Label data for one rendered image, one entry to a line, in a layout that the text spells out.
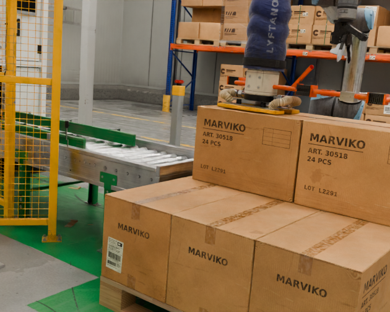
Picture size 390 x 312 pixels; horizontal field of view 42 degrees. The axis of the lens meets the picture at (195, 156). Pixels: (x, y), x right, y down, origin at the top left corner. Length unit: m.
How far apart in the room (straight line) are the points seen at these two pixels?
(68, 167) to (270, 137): 1.37
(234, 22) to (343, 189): 9.07
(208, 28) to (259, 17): 9.03
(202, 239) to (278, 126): 0.73
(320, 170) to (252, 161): 0.36
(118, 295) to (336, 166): 1.15
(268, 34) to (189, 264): 1.19
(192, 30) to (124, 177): 9.16
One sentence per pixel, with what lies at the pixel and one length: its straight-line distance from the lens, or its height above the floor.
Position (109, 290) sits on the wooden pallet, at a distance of 2.48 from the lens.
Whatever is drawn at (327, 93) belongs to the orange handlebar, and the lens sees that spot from 2.52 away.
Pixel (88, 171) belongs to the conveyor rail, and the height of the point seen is 0.48.
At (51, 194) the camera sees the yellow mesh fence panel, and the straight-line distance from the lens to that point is 3.26.
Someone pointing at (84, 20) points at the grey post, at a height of 1.55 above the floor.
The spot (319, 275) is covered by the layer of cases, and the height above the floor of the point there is 0.49.
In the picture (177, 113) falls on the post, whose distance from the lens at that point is 3.66.
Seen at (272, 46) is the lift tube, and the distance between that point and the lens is 2.60.
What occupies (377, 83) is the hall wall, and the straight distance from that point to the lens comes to 11.30.
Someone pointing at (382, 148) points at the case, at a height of 0.87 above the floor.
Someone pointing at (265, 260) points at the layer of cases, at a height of 0.48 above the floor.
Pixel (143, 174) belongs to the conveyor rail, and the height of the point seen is 0.54.
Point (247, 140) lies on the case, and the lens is 2.55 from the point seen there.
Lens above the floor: 1.16
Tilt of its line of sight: 10 degrees down
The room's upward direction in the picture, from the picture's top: 4 degrees clockwise
